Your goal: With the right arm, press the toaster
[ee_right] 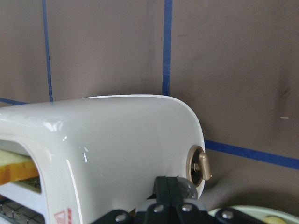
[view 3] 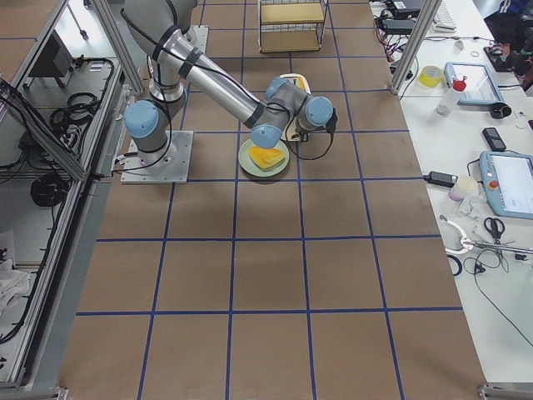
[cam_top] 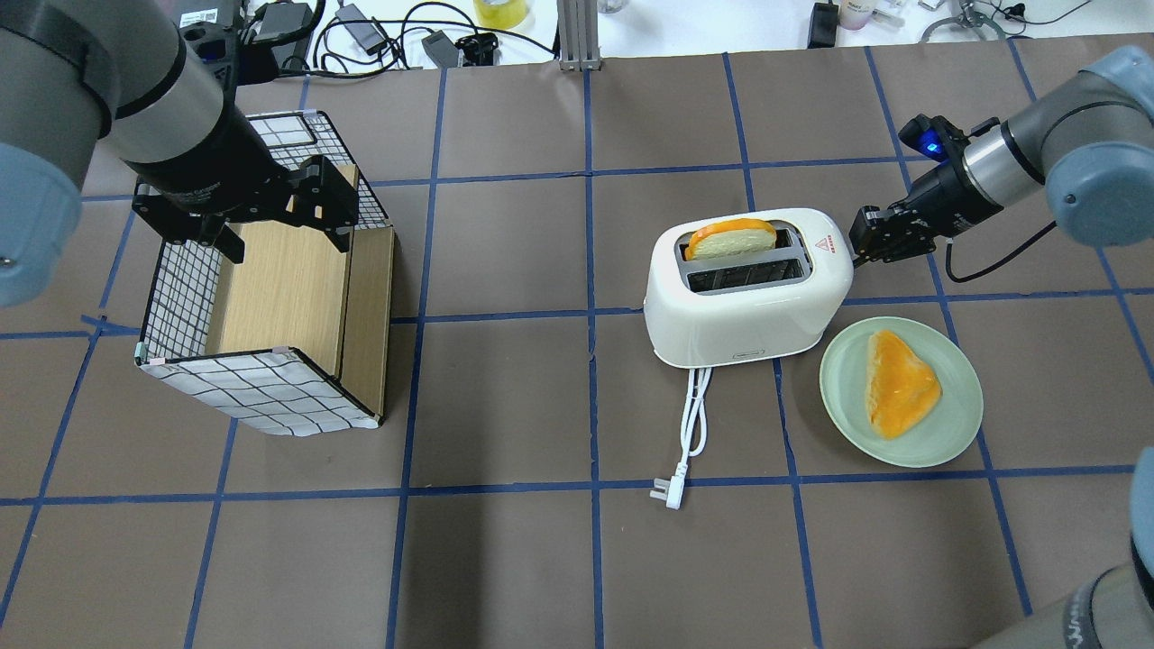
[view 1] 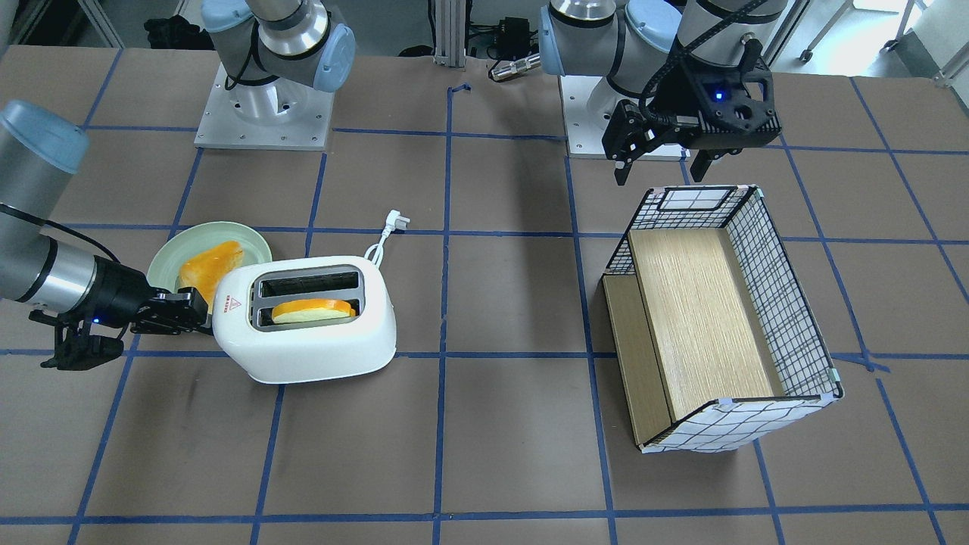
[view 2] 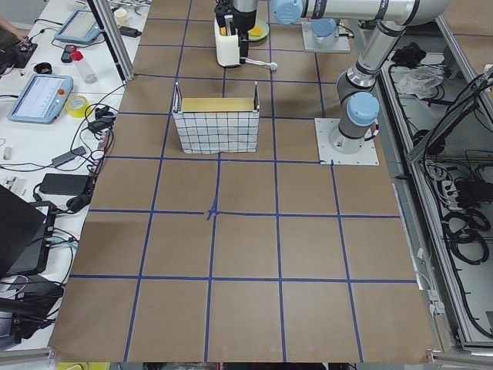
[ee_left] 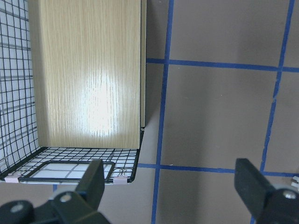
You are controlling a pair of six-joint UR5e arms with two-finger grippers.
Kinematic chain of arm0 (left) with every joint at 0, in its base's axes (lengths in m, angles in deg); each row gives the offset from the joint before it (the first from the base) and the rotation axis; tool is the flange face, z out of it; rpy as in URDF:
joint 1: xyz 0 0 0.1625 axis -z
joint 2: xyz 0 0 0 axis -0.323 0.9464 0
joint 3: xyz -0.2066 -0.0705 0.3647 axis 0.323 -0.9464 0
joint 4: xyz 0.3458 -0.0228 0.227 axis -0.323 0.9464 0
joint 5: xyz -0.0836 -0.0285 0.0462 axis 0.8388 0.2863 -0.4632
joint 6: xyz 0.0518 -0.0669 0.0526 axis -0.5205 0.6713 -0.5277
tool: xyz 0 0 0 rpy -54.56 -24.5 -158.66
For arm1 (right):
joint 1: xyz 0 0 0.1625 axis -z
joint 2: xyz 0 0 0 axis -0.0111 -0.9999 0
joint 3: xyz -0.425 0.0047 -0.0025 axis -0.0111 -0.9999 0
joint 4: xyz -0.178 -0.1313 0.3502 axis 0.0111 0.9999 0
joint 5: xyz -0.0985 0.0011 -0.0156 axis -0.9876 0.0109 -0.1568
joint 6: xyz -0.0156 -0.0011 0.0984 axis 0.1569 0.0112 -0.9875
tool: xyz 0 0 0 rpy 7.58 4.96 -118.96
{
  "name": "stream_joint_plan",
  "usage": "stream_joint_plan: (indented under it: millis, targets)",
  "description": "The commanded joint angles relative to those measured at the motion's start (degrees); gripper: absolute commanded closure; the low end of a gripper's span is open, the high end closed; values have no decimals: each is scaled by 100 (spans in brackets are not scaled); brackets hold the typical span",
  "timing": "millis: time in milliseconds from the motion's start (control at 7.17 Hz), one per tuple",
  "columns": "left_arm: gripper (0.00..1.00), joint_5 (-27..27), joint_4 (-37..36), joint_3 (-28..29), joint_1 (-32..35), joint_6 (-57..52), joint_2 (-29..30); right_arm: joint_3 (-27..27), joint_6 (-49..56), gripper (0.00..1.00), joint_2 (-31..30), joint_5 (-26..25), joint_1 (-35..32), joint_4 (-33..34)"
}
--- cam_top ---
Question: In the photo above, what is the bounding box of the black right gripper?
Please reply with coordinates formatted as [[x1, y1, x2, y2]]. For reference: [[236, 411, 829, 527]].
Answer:
[[848, 161, 1004, 268]]

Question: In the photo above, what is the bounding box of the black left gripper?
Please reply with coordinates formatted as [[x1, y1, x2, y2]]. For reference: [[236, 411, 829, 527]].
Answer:
[[132, 115, 359, 264]]

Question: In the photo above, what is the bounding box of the white toaster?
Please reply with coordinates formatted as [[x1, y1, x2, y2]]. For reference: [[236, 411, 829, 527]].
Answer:
[[643, 208, 853, 370]]

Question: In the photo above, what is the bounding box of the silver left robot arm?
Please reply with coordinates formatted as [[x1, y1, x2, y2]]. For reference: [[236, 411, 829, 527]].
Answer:
[[1, 1, 359, 306]]

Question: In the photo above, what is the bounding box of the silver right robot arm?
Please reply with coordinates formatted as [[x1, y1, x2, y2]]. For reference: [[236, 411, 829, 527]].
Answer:
[[848, 46, 1153, 266]]

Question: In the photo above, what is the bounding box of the orange bread slice in toaster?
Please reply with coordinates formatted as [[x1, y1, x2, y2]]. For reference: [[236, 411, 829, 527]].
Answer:
[[683, 217, 778, 261]]

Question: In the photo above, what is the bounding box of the checkered fabric wooden basket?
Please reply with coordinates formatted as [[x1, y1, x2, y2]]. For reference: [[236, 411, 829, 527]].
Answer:
[[133, 110, 396, 437]]

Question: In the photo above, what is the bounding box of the orange bread slice on plate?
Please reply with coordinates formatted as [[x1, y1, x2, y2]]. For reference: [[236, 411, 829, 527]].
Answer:
[[866, 329, 941, 440]]

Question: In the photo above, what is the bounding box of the light green plate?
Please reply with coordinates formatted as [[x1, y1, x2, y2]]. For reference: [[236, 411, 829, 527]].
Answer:
[[819, 316, 986, 468]]

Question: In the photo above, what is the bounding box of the yellow tape roll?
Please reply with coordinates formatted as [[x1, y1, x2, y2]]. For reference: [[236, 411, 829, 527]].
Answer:
[[473, 0, 530, 32]]

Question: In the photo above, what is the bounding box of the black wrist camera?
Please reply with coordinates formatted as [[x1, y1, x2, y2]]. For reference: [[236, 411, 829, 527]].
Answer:
[[898, 114, 1001, 163]]

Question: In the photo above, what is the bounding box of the white toaster power cable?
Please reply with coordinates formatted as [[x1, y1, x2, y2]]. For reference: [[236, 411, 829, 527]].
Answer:
[[650, 365, 713, 510]]

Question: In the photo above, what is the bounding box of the aluminium frame post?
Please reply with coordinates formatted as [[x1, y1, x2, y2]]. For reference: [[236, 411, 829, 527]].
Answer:
[[556, 0, 602, 70]]

